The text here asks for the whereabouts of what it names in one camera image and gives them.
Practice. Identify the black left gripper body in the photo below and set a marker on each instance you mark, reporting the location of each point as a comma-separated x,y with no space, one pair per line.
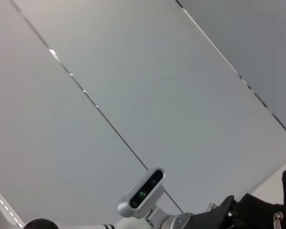
212,219

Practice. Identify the black fabric food bag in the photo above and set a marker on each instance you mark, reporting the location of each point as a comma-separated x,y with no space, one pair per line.
255,210

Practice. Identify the silver zipper pull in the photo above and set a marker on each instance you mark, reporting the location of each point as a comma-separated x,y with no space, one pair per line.
278,216

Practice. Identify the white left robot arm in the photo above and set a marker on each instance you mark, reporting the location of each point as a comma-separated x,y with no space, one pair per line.
90,226

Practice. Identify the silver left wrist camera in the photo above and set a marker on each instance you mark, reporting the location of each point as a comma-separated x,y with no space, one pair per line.
143,190

